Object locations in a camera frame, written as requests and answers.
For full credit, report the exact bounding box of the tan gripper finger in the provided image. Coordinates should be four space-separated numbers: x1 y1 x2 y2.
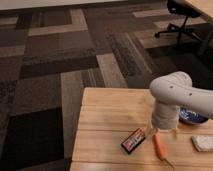
171 128 178 138
146 120 153 135

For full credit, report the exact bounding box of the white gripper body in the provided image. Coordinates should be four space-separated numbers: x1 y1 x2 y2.
151 101 180 130

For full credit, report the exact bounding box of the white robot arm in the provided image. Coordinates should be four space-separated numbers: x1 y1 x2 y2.
146 71 213 134

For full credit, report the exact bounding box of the blue ceramic bowl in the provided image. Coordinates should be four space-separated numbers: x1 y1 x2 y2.
179 107 208 125

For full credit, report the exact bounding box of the red black snack packet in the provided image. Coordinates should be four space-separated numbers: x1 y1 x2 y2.
121 128 145 154

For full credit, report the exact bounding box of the white sponge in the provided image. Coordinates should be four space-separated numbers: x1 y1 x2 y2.
191 136 213 152

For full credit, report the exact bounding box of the black office chair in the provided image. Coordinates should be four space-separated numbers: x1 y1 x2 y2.
154 0 203 47

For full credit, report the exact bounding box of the light wooden desk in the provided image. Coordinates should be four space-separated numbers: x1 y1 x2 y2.
185 0 213 22

